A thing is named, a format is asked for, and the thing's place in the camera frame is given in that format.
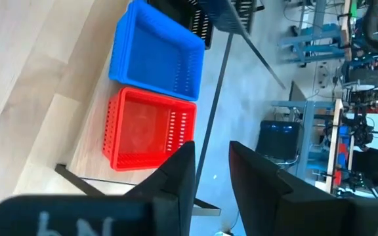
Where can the wooden workstation table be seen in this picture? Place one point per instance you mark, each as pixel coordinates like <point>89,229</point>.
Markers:
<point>346,32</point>
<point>335,147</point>

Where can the red plastic basket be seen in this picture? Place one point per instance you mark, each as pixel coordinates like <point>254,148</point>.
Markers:
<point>143,131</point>

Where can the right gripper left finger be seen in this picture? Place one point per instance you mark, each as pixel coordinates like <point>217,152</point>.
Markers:
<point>94,216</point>

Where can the black idle robot arm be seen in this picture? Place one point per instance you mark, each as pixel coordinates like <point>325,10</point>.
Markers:
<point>361,131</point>

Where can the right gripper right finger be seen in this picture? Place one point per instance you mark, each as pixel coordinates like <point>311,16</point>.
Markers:
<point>307,216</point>

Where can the blue plastic basket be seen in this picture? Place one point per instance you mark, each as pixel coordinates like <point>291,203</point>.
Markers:
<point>156,55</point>

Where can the person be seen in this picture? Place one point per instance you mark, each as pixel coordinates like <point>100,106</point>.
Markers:
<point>372,165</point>

